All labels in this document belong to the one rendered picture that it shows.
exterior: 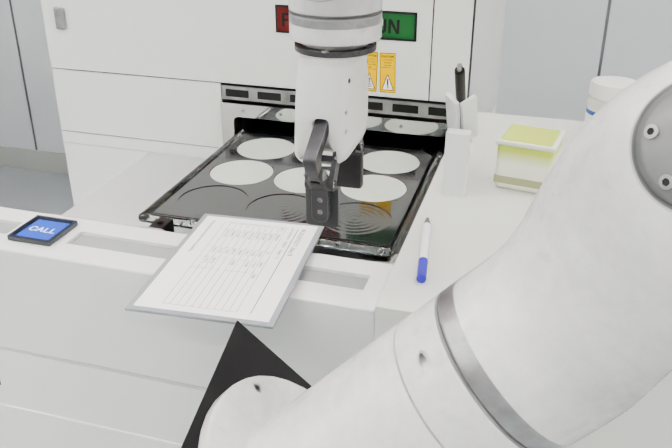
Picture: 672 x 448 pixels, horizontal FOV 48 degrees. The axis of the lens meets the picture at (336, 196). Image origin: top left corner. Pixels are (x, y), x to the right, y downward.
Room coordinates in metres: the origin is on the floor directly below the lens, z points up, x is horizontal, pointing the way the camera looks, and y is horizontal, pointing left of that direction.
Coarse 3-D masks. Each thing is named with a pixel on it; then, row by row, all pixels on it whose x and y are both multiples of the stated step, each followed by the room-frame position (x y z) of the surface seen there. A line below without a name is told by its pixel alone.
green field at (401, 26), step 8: (384, 16) 1.25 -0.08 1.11; (392, 16) 1.25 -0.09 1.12; (400, 16) 1.25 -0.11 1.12; (408, 16) 1.24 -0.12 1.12; (384, 24) 1.25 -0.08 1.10; (392, 24) 1.25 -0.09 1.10; (400, 24) 1.25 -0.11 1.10; (408, 24) 1.24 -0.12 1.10; (384, 32) 1.25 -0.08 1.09; (392, 32) 1.25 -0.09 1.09; (400, 32) 1.25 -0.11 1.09; (408, 32) 1.24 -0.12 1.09
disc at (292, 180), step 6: (294, 168) 1.12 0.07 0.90; (300, 168) 1.12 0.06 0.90; (282, 174) 1.09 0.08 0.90; (288, 174) 1.09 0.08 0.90; (294, 174) 1.09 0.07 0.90; (300, 174) 1.09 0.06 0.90; (276, 180) 1.07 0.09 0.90; (282, 180) 1.07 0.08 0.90; (288, 180) 1.07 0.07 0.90; (294, 180) 1.07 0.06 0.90; (300, 180) 1.07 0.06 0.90; (282, 186) 1.05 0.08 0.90; (288, 186) 1.05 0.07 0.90; (294, 186) 1.05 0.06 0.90; (300, 186) 1.05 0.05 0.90; (300, 192) 1.02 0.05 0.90
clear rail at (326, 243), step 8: (144, 216) 0.94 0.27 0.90; (152, 216) 0.94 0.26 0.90; (160, 216) 0.94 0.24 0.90; (168, 216) 0.94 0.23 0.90; (176, 224) 0.93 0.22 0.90; (184, 224) 0.92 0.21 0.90; (192, 224) 0.92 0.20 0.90; (320, 240) 0.87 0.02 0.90; (328, 240) 0.87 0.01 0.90; (328, 248) 0.86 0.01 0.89; (336, 248) 0.86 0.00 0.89; (344, 248) 0.86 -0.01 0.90; (352, 248) 0.85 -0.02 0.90; (360, 248) 0.85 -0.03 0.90; (368, 248) 0.85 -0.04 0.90; (376, 248) 0.85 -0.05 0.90; (384, 248) 0.85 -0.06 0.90; (392, 248) 0.84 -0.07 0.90; (384, 256) 0.84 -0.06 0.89
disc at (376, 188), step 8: (368, 176) 1.08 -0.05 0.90; (376, 176) 1.08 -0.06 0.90; (384, 176) 1.08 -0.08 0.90; (368, 184) 1.05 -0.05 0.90; (376, 184) 1.05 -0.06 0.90; (384, 184) 1.05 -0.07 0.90; (392, 184) 1.05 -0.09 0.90; (400, 184) 1.05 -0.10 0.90; (344, 192) 1.02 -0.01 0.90; (352, 192) 1.02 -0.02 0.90; (360, 192) 1.02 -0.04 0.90; (368, 192) 1.02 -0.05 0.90; (376, 192) 1.02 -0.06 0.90; (384, 192) 1.02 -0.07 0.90; (392, 192) 1.02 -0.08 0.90; (400, 192) 1.02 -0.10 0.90; (360, 200) 1.00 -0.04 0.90; (368, 200) 1.00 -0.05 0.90; (376, 200) 1.00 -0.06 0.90; (384, 200) 1.00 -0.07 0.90
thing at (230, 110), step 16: (224, 112) 1.33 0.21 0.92; (240, 112) 1.32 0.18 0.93; (256, 112) 1.31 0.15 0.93; (272, 112) 1.30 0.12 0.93; (288, 112) 1.29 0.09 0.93; (224, 128) 1.33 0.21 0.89; (368, 128) 1.25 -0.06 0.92; (384, 128) 1.24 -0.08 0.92; (400, 128) 1.23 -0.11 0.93; (416, 128) 1.23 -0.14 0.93; (432, 128) 1.22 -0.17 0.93
